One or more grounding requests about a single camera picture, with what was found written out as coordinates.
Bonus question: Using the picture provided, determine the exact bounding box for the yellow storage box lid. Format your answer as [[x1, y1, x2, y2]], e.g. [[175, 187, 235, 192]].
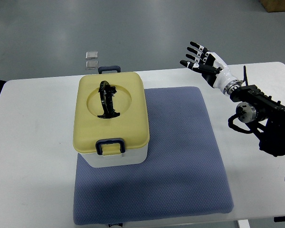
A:
[[73, 72, 150, 155]]

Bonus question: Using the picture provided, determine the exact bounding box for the rear navy latch clip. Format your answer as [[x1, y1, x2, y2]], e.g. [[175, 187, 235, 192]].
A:
[[98, 65, 121, 74]]

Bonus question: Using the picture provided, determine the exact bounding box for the white storage box base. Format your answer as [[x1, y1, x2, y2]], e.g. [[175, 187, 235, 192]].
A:
[[81, 144, 148, 168]]

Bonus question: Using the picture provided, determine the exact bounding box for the navy latch clip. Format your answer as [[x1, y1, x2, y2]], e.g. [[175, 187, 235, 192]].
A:
[[95, 138, 126, 156], [98, 65, 121, 74]]

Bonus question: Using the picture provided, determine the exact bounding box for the front navy latch clip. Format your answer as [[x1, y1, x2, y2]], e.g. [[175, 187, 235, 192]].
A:
[[95, 138, 126, 156]]

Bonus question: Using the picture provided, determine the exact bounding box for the brown cardboard box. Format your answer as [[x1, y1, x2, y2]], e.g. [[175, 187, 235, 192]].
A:
[[260, 0, 285, 12]]

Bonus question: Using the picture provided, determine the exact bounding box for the blue textured cushion mat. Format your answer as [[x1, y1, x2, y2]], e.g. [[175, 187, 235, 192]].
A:
[[73, 86, 234, 225]]

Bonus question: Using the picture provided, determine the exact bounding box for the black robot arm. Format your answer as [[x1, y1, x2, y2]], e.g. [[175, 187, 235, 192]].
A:
[[228, 66, 285, 157]]

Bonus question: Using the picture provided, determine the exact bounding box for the black lid handle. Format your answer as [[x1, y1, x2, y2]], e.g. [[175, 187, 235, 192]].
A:
[[97, 81, 120, 119]]

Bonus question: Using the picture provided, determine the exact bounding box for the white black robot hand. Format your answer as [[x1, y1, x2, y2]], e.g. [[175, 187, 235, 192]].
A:
[[180, 41, 242, 95]]

